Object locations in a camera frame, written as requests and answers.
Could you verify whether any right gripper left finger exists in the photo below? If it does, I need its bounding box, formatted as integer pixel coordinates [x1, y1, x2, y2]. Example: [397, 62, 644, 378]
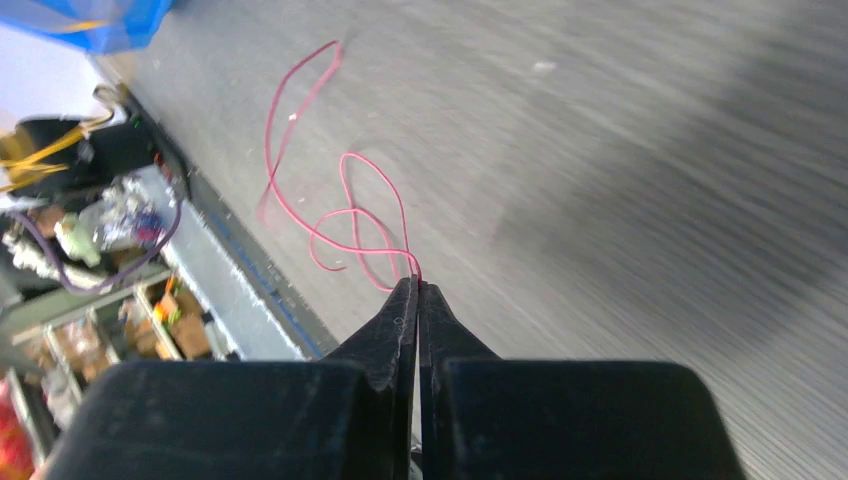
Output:
[42, 277, 419, 479]

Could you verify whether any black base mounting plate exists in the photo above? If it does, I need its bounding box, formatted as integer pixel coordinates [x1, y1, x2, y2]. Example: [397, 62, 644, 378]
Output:
[127, 94, 339, 360]

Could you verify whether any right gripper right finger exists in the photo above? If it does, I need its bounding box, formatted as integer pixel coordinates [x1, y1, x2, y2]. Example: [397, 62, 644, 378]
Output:
[418, 284, 744, 479]

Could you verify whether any blue three-compartment plastic bin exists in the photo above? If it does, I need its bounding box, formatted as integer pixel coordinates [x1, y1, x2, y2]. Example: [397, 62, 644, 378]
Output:
[1, 0, 174, 55]

